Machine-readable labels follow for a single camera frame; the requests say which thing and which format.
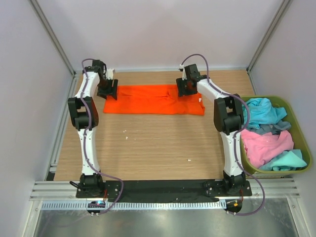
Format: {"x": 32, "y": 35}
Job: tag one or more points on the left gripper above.
{"x": 112, "y": 91}

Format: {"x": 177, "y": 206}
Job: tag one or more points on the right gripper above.
{"x": 181, "y": 91}

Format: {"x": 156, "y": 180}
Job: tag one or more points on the orange t-shirt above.
{"x": 153, "y": 99}

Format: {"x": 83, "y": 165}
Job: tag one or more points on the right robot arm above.
{"x": 228, "y": 120}

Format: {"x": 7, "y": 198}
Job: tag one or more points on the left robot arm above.
{"x": 97, "y": 78}

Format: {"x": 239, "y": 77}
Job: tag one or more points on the light blue t-shirt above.
{"x": 262, "y": 112}

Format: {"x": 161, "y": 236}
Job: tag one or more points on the pink t-shirt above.
{"x": 260, "y": 149}

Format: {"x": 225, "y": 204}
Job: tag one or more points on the grey t-shirt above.
{"x": 274, "y": 129}

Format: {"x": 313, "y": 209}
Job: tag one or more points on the turquoise t-shirt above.
{"x": 286, "y": 161}

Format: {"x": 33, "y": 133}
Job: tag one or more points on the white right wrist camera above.
{"x": 182, "y": 69}

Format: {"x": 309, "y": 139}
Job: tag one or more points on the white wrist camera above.
{"x": 110, "y": 74}
{"x": 182, "y": 69}

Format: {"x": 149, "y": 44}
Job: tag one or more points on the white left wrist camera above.
{"x": 110, "y": 74}

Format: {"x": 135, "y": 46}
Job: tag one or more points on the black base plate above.
{"x": 161, "y": 191}

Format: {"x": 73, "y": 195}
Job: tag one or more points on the white slotted cable duct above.
{"x": 89, "y": 205}

